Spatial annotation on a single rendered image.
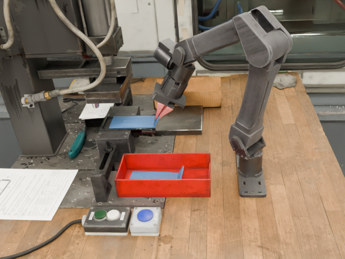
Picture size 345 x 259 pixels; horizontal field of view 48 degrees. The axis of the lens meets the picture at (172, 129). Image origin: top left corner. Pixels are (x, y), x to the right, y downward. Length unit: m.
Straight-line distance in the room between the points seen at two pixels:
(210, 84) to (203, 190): 0.60
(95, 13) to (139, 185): 0.46
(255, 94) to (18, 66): 0.65
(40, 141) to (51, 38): 0.35
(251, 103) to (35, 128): 0.66
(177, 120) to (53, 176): 0.45
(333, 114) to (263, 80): 0.98
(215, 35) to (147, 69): 0.87
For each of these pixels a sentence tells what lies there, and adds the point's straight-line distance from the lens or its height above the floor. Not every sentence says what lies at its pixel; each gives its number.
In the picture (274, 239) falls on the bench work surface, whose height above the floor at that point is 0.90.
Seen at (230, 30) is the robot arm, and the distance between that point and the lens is 0.92.
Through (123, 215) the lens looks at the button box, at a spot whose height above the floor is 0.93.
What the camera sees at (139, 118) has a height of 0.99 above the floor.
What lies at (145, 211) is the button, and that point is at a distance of 0.95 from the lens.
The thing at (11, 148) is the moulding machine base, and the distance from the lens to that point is 2.33.
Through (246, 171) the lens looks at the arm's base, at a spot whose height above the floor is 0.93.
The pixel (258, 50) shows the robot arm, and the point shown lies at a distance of 0.86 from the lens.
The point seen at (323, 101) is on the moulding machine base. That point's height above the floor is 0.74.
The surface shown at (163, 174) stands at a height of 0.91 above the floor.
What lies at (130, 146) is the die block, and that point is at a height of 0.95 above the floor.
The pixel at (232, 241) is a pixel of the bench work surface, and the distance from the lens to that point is 0.92.
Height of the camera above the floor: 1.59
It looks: 32 degrees down
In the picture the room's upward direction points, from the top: 5 degrees counter-clockwise
